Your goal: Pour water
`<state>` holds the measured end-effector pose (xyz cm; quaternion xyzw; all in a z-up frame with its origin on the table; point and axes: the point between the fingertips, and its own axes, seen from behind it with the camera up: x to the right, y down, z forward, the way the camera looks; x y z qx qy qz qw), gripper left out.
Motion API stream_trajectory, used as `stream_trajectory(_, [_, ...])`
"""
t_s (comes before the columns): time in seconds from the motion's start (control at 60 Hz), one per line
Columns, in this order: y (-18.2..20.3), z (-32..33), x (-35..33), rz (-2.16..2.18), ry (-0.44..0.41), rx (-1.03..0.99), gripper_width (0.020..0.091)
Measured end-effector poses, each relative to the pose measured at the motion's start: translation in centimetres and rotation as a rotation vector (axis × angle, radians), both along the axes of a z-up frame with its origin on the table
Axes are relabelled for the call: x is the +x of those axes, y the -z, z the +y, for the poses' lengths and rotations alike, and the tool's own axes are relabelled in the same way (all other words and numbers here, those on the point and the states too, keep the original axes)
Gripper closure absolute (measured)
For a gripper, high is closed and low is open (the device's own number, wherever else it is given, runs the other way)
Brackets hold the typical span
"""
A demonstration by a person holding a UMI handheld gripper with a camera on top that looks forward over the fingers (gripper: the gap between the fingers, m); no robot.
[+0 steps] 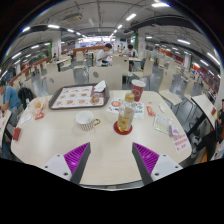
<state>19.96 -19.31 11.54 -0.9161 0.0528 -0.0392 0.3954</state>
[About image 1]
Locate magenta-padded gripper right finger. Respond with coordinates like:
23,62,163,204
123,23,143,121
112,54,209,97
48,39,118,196
131,142,184,186

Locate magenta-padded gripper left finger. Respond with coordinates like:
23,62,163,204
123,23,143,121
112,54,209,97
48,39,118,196
40,142,92,185

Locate clear bottle with yellow cap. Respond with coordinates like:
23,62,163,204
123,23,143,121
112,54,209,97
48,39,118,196
116,92,136,133

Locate white table notice sticker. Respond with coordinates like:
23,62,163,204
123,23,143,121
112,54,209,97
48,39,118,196
171,133,192,154

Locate clear plastic packet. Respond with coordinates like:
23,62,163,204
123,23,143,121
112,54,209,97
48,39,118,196
152,112,174,135

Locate white patterned mug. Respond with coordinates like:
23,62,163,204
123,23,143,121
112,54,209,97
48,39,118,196
75,110,101,132

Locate flat round red coaster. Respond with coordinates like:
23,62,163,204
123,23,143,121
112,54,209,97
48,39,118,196
113,120,134,136

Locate white paper slip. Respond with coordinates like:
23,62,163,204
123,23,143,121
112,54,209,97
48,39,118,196
18,113,34,127

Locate dark brown food tray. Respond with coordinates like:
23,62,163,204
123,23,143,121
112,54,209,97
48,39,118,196
48,83,111,111

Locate food wrapper with fries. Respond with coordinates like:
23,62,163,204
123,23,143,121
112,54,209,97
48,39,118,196
29,96,49,118

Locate printed paper tray liner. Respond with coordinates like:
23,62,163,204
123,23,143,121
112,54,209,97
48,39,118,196
52,85,105,108

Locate beige dining table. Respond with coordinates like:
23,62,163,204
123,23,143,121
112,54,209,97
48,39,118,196
191,94,218,138
0,109,13,149

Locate colourful sticker sheet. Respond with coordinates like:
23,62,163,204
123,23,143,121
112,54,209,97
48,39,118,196
106,96,145,120

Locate red paper cup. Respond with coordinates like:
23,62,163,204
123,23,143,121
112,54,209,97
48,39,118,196
130,79,147,103

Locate black backpack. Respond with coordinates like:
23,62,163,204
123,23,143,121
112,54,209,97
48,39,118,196
17,87,34,109

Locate beige chair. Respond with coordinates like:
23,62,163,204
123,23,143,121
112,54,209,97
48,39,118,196
157,70,183,114
88,65,124,91
45,69,76,95

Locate crumpled white napkin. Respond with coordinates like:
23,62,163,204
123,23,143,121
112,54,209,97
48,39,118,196
93,80,107,93

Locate ceiling air conditioner unit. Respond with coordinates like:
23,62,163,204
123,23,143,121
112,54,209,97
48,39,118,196
62,13,84,23

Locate ceiling lights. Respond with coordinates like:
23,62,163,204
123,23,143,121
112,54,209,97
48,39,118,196
0,1,224,81

